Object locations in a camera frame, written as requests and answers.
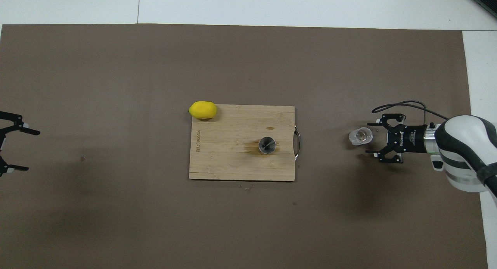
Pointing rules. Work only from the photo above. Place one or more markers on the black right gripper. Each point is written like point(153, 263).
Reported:
point(411, 139)

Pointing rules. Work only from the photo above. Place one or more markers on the clear plastic cup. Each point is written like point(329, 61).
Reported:
point(360, 136)

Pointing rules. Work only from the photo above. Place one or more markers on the steel double jigger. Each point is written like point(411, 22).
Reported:
point(267, 145)

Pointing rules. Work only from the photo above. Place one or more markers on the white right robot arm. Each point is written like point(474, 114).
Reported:
point(466, 152)

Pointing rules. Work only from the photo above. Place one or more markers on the brown table mat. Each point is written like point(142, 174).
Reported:
point(155, 222)

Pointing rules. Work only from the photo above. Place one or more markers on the wooden cutting board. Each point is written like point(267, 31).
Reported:
point(225, 160)

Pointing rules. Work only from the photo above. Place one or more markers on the yellow lemon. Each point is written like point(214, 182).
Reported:
point(202, 110)

